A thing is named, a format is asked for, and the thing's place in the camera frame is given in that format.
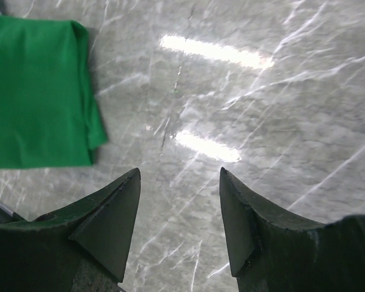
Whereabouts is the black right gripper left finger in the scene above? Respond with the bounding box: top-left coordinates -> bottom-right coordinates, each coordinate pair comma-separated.
0,168 -> 141,291

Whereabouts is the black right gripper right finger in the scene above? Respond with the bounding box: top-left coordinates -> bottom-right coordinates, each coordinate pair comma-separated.
220,169 -> 365,291

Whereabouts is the green tank top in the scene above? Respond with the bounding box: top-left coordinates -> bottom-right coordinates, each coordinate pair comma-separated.
0,15 -> 108,169

